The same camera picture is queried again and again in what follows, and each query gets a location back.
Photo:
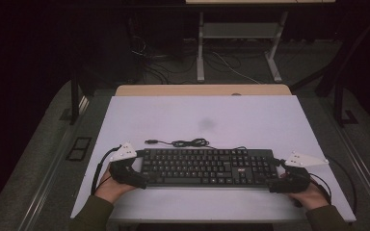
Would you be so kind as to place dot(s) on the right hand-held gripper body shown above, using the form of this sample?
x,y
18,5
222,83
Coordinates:
x,y
297,179

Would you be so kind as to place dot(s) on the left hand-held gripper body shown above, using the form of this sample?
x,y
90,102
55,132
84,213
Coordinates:
x,y
123,154

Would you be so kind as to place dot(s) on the black computer keyboard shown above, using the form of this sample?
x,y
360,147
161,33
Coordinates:
x,y
192,166

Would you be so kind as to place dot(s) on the person's right hand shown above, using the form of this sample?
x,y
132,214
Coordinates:
x,y
313,199

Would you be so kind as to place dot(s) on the person's left hand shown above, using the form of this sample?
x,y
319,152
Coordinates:
x,y
109,189

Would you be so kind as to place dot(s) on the black metal stand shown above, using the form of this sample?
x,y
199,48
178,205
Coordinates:
x,y
338,102
74,102

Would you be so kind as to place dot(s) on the round table grommet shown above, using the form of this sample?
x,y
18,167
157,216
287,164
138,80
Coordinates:
x,y
236,94

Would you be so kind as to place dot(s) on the aluminium floor rail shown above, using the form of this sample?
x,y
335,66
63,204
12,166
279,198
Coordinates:
x,y
363,166
49,179

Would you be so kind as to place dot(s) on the white metal desk frame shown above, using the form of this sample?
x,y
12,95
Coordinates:
x,y
200,64

